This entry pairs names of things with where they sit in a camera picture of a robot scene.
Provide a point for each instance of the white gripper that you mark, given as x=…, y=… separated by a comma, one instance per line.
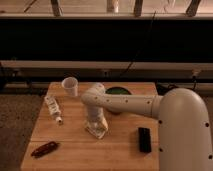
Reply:
x=95, y=114

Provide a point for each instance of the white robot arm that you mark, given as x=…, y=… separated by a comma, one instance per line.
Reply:
x=184, y=129

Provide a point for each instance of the green round lid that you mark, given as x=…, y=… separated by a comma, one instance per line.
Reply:
x=117, y=91

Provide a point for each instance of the white paper cup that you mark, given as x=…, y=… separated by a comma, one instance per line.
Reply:
x=70, y=85

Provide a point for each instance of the clear plastic bottle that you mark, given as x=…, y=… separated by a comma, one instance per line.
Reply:
x=53, y=108

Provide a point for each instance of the black rectangular box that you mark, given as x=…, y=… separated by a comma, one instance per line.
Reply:
x=144, y=140

